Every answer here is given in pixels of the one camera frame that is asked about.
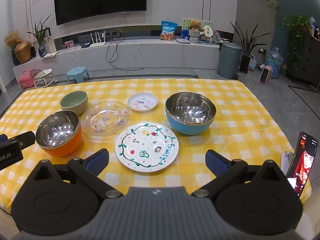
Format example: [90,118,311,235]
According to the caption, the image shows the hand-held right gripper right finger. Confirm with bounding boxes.
[191,149,288,197]

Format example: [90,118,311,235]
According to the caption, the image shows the yellow checkered tablecloth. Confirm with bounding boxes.
[0,76,313,215]

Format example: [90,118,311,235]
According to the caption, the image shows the smartphone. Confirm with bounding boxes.
[286,131,318,200]

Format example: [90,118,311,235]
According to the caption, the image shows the orange steel bowl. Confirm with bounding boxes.
[35,110,82,157]

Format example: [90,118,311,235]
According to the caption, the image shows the pink space heater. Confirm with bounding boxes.
[260,65,274,85]

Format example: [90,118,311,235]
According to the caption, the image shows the white router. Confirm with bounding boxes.
[89,31,107,48]

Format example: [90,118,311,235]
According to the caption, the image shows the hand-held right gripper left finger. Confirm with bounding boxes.
[30,148,124,198]

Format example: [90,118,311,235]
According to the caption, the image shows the white baby seat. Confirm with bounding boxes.
[29,68,58,88]

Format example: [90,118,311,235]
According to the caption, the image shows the brown teddy bear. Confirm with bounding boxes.
[189,20,202,43]

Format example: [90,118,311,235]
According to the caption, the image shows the dark cabinet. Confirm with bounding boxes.
[287,32,320,90]

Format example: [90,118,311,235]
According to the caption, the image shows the white marble tv console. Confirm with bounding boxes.
[12,25,220,80]

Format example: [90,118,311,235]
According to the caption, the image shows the light blue plastic stool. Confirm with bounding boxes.
[66,67,91,83]

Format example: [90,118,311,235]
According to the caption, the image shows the white phone stand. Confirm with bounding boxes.
[280,151,295,174]

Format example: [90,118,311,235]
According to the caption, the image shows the small white printed plate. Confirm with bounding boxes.
[127,92,159,112]

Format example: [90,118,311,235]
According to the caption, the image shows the green ivy plant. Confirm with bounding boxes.
[282,14,313,70]

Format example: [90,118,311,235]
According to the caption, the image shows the white paper bag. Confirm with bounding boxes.
[45,36,57,53]

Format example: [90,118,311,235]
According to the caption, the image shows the blue steel bowl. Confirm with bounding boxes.
[165,92,217,135]

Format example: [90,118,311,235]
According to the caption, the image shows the white round hand fan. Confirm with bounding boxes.
[201,24,215,37]

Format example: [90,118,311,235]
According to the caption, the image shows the dried yellow flowers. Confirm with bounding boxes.
[3,30,22,48]

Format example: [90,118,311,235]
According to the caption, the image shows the gold vase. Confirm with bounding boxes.
[14,41,32,64]

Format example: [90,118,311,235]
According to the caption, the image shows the blue snack bag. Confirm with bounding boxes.
[160,21,178,41]

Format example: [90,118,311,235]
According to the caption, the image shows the green plant in blue vase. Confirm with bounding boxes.
[26,15,52,58]

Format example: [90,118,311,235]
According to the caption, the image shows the white fruit-print plate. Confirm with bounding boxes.
[115,123,179,173]

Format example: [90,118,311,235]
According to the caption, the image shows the white woven basket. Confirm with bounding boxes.
[247,54,258,71]

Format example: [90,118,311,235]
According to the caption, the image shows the clear glass plate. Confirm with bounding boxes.
[80,101,130,140]

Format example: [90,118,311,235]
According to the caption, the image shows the green ceramic bowl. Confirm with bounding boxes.
[60,91,89,116]

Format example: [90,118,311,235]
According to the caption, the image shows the grey pedal trash can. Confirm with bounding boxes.
[217,42,242,79]

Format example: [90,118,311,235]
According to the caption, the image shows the pink plastic basket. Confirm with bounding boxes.
[17,70,35,88]

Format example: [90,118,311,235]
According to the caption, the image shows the large blue water bottle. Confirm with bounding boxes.
[264,47,284,79]

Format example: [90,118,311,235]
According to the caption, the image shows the long-leaf plant in black pot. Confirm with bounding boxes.
[230,21,272,74]

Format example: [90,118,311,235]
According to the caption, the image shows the green printed card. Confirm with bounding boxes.
[182,18,213,30]

